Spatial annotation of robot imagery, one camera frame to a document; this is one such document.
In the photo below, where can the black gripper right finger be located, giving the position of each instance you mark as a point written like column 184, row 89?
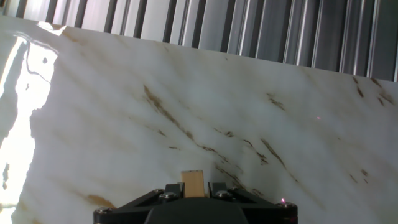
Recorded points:
column 219, row 190

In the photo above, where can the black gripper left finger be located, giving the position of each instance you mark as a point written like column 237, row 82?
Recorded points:
column 171, row 191

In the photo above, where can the light wooden jenga block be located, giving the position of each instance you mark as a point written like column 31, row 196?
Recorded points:
column 192, row 183

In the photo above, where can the white marble pattern mat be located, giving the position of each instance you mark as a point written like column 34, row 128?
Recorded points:
column 124, row 124

